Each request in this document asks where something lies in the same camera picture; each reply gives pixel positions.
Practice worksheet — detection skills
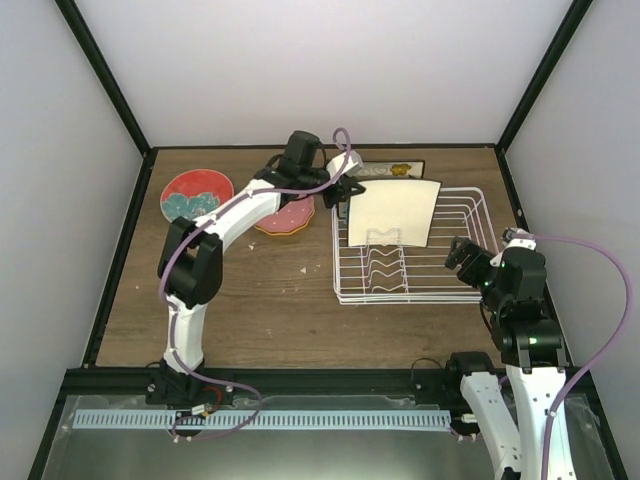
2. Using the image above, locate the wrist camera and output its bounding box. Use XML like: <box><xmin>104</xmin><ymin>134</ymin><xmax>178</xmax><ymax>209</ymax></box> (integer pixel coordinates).
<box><xmin>490</xmin><ymin>227</ymin><xmax>536</xmax><ymax>267</ymax></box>
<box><xmin>326</xmin><ymin>150</ymin><xmax>363</xmax><ymax>177</ymax></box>

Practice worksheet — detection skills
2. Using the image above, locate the floral square plate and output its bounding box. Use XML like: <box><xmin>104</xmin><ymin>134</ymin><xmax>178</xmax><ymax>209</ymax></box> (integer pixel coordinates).
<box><xmin>356</xmin><ymin>159</ymin><xmax>426</xmax><ymax>179</ymax></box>

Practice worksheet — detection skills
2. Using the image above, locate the red teal flower plate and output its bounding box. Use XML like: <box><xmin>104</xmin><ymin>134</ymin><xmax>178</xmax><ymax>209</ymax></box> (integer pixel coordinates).
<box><xmin>160</xmin><ymin>169</ymin><xmax>235</xmax><ymax>222</ymax></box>

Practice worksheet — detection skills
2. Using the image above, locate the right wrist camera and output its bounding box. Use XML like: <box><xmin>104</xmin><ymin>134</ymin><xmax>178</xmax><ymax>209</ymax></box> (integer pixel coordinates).
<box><xmin>490</xmin><ymin>227</ymin><xmax>536</xmax><ymax>267</ymax></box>

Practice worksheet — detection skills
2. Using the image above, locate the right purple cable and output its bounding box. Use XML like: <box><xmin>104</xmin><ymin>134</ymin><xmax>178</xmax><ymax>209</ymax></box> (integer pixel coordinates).
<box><xmin>529</xmin><ymin>234</ymin><xmax>632</xmax><ymax>480</ymax></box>

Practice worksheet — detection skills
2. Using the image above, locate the pink polka dot plate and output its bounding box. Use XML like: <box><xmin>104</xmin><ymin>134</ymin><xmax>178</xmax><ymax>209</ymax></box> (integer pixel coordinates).
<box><xmin>256</xmin><ymin>197</ymin><xmax>315</xmax><ymax>229</ymax></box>

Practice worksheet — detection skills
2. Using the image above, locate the orange polka dot plate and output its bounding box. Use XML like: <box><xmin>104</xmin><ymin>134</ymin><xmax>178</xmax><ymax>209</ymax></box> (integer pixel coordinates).
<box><xmin>254</xmin><ymin>217</ymin><xmax>312</xmax><ymax>237</ymax></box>

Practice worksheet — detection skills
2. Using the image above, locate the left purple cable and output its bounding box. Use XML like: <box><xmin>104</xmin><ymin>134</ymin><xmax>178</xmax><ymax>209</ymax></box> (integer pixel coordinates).
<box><xmin>158</xmin><ymin>127</ymin><xmax>354</xmax><ymax>444</ymax></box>

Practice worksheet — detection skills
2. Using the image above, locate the black aluminium frame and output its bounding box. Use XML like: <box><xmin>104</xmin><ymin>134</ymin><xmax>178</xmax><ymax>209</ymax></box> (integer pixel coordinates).
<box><xmin>27</xmin><ymin>0</ymin><xmax>640</xmax><ymax>480</ymax></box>

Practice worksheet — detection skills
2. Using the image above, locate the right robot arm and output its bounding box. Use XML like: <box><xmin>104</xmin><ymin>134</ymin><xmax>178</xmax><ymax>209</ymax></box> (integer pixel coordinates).
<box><xmin>332</xmin><ymin>187</ymin><xmax>576</xmax><ymax>479</ymax></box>

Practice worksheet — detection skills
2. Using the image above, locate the slotted cable duct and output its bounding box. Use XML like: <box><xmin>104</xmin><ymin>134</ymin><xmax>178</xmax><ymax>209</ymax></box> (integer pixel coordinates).
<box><xmin>72</xmin><ymin>409</ymin><xmax>451</xmax><ymax>432</ymax></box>

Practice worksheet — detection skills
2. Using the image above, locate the purple cable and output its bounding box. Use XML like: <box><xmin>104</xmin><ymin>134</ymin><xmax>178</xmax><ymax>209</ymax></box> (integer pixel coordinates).
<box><xmin>529</xmin><ymin>234</ymin><xmax>632</xmax><ymax>480</ymax></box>
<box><xmin>158</xmin><ymin>127</ymin><xmax>354</xmax><ymax>444</ymax></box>

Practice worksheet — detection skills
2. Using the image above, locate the cream square plate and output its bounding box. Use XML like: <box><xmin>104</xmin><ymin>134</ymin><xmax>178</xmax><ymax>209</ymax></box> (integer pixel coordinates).
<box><xmin>346</xmin><ymin>179</ymin><xmax>441</xmax><ymax>247</ymax></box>

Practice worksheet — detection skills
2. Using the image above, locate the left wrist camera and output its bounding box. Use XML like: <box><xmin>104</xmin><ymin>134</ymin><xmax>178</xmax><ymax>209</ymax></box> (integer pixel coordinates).
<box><xmin>326</xmin><ymin>150</ymin><xmax>363</xmax><ymax>177</ymax></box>

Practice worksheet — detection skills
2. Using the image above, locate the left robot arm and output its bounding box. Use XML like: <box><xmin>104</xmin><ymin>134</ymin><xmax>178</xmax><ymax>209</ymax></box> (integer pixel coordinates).
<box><xmin>158</xmin><ymin>127</ymin><xmax>365</xmax><ymax>404</ymax></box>

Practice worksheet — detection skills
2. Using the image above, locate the white wire dish rack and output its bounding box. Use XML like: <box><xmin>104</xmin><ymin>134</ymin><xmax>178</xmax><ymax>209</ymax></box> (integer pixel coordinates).
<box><xmin>331</xmin><ymin>187</ymin><xmax>499</xmax><ymax>305</ymax></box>

